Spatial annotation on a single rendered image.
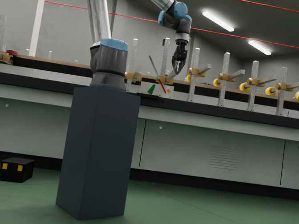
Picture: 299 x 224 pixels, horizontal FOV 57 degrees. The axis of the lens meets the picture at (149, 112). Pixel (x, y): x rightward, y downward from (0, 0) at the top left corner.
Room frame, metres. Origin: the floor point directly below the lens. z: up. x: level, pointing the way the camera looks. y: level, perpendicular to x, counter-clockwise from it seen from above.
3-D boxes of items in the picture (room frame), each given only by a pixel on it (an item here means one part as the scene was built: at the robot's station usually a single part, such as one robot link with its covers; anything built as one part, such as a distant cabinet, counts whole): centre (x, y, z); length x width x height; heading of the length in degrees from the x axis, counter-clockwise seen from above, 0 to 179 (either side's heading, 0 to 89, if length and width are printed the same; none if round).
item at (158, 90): (2.13, -0.03, 0.75); 0.26 x 0.01 x 0.10; 96
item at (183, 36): (1.75, -0.14, 1.05); 0.10 x 0.09 x 0.05; 96
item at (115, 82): (1.42, 0.23, 0.65); 0.19 x 0.19 x 0.10
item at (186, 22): (1.75, -0.14, 1.13); 0.10 x 0.09 x 0.12; 112
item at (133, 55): (2.14, 0.19, 0.89); 0.04 x 0.04 x 0.48; 6
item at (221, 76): (2.21, -0.58, 0.95); 0.14 x 0.06 x 0.05; 96
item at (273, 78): (2.23, -0.85, 0.95); 0.50 x 0.04 x 0.04; 6
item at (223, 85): (2.21, -0.56, 0.91); 0.04 x 0.04 x 0.48; 6
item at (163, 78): (2.17, -0.08, 0.85); 0.14 x 0.06 x 0.05; 96
